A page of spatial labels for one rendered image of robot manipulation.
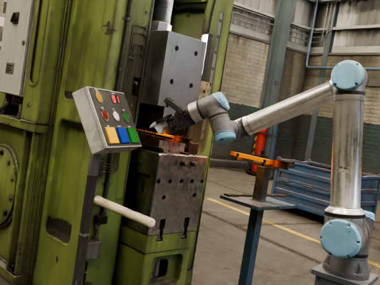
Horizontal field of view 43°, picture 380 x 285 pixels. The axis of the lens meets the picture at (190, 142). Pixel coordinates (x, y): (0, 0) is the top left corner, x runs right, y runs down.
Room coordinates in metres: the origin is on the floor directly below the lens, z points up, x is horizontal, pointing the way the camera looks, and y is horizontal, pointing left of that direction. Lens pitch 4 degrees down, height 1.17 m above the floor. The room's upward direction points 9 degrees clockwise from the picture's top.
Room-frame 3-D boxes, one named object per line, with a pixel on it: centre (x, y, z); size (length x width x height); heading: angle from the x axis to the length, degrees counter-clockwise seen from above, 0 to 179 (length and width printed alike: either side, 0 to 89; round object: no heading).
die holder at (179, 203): (2.85, 0.22, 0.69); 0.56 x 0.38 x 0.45; 46
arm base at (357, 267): (1.97, -0.72, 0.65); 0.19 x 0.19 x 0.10
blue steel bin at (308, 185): (6.42, -1.88, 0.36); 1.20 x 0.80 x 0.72; 41
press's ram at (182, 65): (2.83, 0.22, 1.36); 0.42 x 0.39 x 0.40; 46
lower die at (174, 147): (2.80, 0.25, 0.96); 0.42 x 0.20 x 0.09; 46
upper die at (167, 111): (2.80, 0.25, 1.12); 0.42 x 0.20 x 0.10; 46
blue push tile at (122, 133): (2.16, 0.31, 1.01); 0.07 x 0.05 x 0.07; 161
